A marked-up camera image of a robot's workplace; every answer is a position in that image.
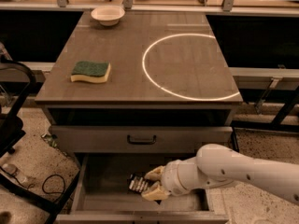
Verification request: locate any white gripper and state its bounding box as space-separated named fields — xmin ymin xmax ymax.
xmin=140 ymin=157 xmax=216 ymax=203

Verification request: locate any dark rxbar chocolate wrapper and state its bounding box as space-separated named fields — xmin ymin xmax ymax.
xmin=128 ymin=174 xmax=153 ymax=193

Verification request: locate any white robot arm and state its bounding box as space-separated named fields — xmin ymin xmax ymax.
xmin=141 ymin=144 xmax=299 ymax=204

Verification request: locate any open grey middle drawer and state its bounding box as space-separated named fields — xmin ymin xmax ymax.
xmin=55 ymin=153 xmax=228 ymax=224

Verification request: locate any grey wooden drawer cabinet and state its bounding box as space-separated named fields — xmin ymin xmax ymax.
xmin=34 ymin=10 xmax=244 ymax=161

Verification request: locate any closed grey top drawer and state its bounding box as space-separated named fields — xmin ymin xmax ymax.
xmin=50 ymin=125 xmax=233 ymax=153

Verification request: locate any green yellow sponge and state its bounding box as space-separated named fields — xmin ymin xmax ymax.
xmin=70 ymin=61 xmax=111 ymax=84

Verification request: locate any black metal stand leg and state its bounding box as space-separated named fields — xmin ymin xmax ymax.
xmin=231 ymin=86 xmax=299 ymax=151

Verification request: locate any white bowl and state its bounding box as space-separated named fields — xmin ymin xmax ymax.
xmin=91 ymin=6 xmax=125 ymax=26

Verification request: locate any black floor cable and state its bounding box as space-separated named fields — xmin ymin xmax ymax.
xmin=40 ymin=174 xmax=67 ymax=196

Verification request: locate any black chair frame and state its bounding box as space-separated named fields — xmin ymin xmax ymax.
xmin=0 ymin=55 xmax=79 ymax=224

